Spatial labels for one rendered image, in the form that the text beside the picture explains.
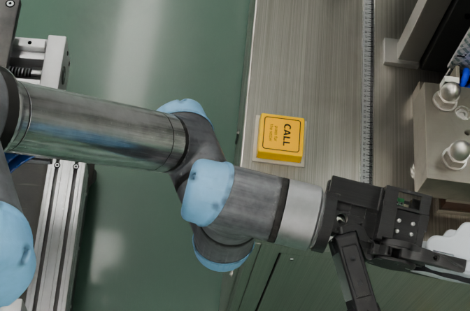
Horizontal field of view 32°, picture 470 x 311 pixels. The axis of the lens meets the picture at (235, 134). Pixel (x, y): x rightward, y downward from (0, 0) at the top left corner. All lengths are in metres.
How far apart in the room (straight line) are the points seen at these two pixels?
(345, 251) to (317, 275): 0.48
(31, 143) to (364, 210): 0.37
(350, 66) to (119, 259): 0.99
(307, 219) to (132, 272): 1.29
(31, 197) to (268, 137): 0.88
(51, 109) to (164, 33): 1.65
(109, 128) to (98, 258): 1.27
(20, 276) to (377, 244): 0.40
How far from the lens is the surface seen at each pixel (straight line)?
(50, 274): 1.93
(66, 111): 0.88
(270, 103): 1.34
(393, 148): 1.34
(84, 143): 0.90
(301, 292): 1.49
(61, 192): 2.00
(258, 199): 0.90
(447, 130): 1.23
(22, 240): 0.71
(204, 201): 0.90
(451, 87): 1.22
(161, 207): 2.22
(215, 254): 1.00
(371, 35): 1.45
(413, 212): 0.96
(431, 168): 1.19
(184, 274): 2.16
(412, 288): 1.44
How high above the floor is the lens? 2.04
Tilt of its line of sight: 61 degrees down
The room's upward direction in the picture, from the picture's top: 11 degrees clockwise
